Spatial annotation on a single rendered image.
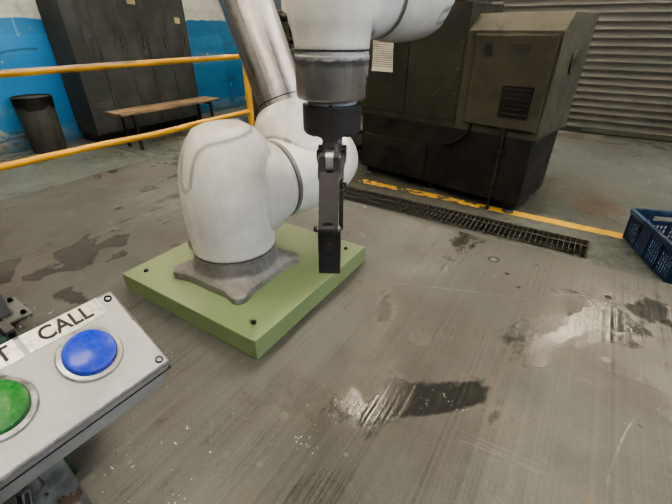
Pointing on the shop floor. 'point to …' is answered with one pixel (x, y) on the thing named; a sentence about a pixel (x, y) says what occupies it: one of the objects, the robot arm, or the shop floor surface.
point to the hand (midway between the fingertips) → (332, 241)
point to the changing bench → (160, 109)
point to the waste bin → (39, 122)
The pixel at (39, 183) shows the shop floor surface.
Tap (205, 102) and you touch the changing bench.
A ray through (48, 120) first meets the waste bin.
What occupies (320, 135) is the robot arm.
